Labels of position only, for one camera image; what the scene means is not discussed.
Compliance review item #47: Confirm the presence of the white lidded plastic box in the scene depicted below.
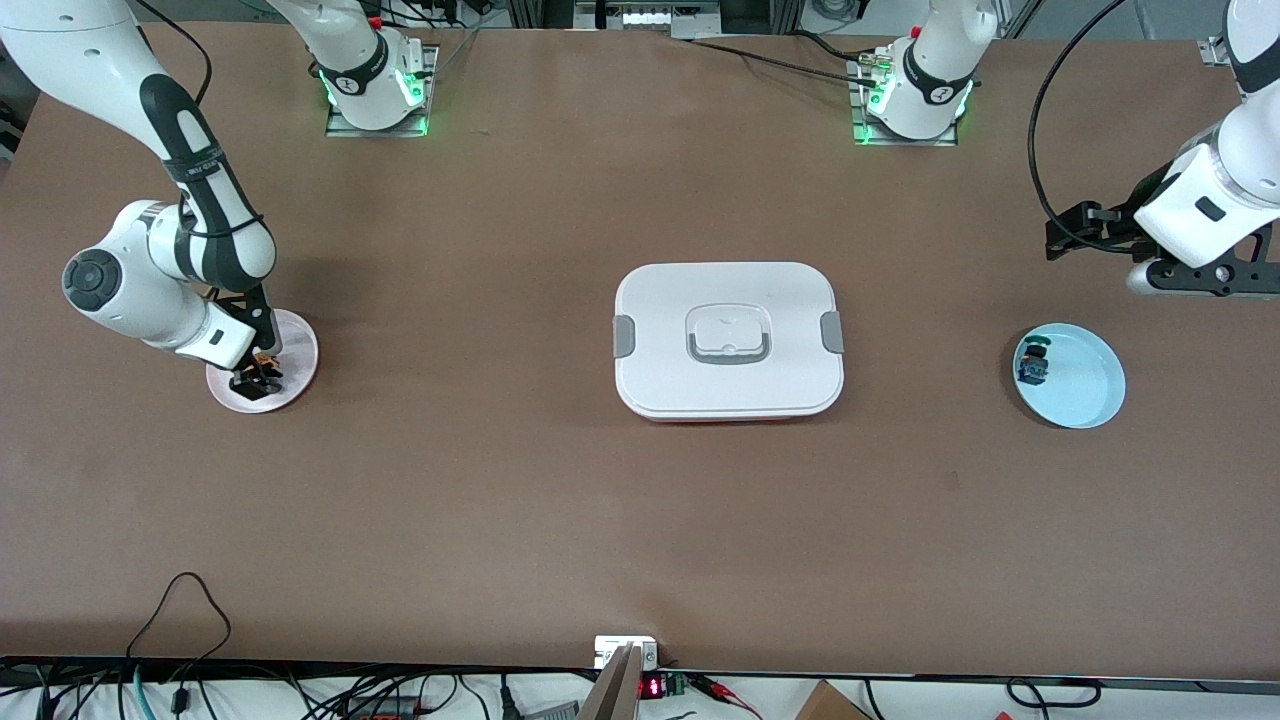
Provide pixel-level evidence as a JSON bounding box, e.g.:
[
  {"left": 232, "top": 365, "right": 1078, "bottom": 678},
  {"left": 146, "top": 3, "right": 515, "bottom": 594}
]
[{"left": 612, "top": 262, "right": 846, "bottom": 423}]

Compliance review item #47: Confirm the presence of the pink round plate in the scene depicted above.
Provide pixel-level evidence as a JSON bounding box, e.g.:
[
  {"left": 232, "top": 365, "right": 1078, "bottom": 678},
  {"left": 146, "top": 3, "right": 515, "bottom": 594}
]
[{"left": 205, "top": 308, "right": 321, "bottom": 415}]

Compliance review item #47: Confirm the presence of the light blue round plate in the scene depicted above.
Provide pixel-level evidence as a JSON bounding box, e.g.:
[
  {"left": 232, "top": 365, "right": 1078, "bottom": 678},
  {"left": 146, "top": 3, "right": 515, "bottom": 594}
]
[{"left": 1012, "top": 322, "right": 1127, "bottom": 430}]

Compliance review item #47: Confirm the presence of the small white device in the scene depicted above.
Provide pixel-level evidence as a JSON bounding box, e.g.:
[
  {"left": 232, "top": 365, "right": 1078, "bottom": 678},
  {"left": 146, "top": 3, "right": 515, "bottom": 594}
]
[{"left": 594, "top": 636, "right": 660, "bottom": 669}]

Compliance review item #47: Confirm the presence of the grey metal bar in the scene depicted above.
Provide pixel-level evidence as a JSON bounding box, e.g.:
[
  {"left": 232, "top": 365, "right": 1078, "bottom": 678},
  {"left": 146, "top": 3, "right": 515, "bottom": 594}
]
[{"left": 578, "top": 643, "right": 643, "bottom": 720}]

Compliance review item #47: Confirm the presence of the brown cardboard piece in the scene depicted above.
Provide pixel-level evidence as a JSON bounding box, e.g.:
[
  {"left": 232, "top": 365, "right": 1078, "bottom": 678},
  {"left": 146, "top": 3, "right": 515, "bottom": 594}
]
[{"left": 795, "top": 680, "right": 873, "bottom": 720}]

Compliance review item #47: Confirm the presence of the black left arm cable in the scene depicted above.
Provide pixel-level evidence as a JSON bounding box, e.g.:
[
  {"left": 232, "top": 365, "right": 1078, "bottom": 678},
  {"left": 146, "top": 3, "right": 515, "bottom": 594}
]
[{"left": 1028, "top": 0, "right": 1131, "bottom": 256}]

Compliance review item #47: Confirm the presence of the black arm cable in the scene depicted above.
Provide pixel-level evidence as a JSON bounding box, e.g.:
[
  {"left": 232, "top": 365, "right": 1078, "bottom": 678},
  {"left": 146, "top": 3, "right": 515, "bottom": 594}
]
[
  {"left": 130, "top": 0, "right": 214, "bottom": 106},
  {"left": 1028, "top": 0, "right": 1131, "bottom": 256}
]

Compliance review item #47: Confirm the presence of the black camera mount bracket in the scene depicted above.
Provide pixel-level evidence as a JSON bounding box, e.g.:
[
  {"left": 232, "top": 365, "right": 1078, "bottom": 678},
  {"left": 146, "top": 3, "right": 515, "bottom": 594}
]
[{"left": 1150, "top": 222, "right": 1280, "bottom": 301}]

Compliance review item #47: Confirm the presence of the thin black looped cable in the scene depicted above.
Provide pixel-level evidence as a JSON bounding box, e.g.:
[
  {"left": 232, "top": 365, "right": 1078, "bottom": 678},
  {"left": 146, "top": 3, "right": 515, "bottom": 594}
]
[{"left": 125, "top": 572, "right": 233, "bottom": 666}]

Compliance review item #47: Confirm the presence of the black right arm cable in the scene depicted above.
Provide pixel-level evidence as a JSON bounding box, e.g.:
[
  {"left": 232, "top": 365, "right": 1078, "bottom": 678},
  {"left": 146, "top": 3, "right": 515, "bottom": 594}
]
[{"left": 130, "top": 0, "right": 214, "bottom": 106}]

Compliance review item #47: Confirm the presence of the black cable on table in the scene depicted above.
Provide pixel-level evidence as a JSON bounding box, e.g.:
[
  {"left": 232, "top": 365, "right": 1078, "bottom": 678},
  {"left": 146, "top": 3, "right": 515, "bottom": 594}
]
[{"left": 670, "top": 30, "right": 886, "bottom": 83}]

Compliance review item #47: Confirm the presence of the black coiled cable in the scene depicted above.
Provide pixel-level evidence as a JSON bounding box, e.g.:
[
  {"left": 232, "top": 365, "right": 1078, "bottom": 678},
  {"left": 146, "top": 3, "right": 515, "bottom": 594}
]
[{"left": 1005, "top": 678, "right": 1103, "bottom": 708}]

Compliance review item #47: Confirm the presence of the aluminium frame rail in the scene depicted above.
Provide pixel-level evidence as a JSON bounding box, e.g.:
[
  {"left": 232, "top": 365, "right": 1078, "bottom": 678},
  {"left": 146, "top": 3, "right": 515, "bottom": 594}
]
[{"left": 505, "top": 0, "right": 801, "bottom": 36}]

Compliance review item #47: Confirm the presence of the red and black wire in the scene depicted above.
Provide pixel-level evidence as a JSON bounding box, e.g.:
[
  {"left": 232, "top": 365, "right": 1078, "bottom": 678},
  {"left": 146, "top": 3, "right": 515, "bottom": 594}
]
[{"left": 690, "top": 675, "right": 763, "bottom": 720}]

